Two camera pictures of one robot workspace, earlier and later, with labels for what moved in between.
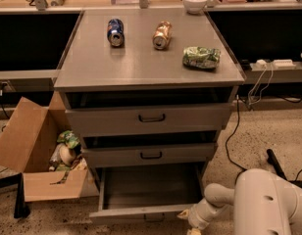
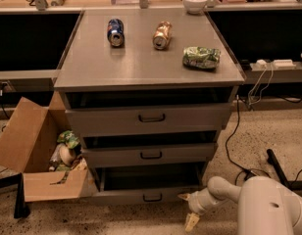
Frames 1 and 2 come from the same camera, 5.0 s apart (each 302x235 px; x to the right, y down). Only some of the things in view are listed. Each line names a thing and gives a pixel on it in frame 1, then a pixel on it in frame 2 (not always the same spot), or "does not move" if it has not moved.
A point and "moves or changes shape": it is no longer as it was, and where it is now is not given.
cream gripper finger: [194, 231] → [191, 220]
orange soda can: [162, 35] does not move
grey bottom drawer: [147, 192] moves or changes shape
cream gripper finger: [183, 214] → [186, 196]
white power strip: [276, 64] does not move
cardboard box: [28, 143] does not move
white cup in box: [67, 155] does not move
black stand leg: [273, 161] does not move
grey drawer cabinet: [150, 92] does not move
